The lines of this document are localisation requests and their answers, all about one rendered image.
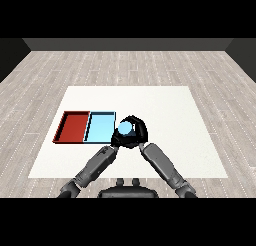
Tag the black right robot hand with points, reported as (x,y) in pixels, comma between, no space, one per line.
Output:
(139,133)

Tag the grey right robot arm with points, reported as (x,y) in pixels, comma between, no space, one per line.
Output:
(165,168)

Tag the red shallow open box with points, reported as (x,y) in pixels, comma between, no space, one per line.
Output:
(72,126)

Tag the light blue shallow open box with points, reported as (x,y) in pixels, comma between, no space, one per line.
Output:
(100,127)

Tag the small blue can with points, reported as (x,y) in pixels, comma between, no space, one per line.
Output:
(125,128)

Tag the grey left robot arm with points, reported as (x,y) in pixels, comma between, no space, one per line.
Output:
(94,168)

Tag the dark grey robot body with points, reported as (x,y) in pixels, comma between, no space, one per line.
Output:
(128,191)

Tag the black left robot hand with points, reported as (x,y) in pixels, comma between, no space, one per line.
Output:
(116,140)

